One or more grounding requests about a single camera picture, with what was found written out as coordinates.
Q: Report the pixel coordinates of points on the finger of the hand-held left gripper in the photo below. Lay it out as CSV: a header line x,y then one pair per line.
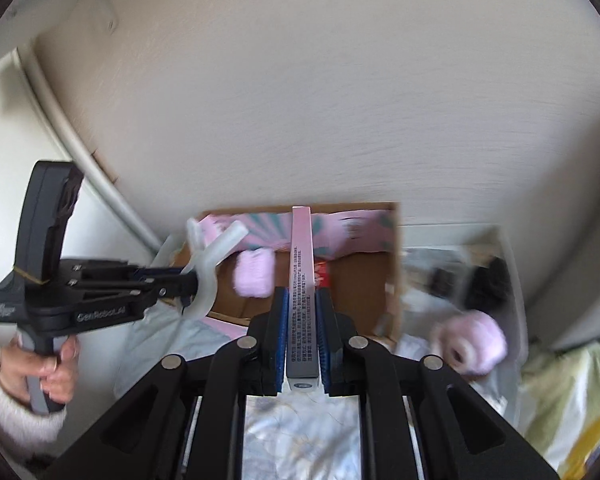
x,y
165,275
175,294

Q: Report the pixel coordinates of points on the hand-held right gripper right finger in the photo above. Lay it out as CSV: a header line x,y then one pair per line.
x,y
324,345

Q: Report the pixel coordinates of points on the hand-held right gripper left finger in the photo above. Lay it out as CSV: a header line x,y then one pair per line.
x,y
280,345

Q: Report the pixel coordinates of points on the white plastic hanger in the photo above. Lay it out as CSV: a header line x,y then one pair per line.
x,y
206,260

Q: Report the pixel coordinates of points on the cardboard box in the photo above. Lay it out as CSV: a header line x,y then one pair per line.
x,y
360,280

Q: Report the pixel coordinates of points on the slim pink box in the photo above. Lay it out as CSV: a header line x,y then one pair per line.
x,y
302,260

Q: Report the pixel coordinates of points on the black fluffy item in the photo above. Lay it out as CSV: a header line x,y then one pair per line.
x,y
490,282

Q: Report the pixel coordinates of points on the white plastic bin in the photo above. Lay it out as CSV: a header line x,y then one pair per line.
x,y
515,300

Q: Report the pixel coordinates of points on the person's left forearm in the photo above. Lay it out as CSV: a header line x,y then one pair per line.
x,y
5,420

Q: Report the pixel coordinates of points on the person's left hand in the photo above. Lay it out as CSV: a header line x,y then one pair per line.
x,y
61,375

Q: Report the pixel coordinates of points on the red packet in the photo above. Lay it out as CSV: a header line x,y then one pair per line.
x,y
322,274

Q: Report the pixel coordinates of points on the beige tape strip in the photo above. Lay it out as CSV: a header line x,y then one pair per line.
x,y
106,166

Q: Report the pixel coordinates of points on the pale pink fluffy cloth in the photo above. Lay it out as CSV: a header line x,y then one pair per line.
x,y
252,272

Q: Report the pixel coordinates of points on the light printed cloth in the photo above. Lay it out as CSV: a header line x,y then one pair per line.
x,y
300,435

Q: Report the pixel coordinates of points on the pink printed paper lining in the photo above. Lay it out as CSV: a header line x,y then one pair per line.
x,y
365,235

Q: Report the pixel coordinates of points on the clear plastic wrapper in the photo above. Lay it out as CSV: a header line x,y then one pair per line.
x,y
430,272

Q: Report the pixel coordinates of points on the green patterned blanket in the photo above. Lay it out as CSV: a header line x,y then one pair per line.
x,y
555,400

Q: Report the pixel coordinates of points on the yellow item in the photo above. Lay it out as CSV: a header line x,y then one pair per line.
x,y
592,435

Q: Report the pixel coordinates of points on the white window frame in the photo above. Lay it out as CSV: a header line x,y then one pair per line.
x,y
80,150

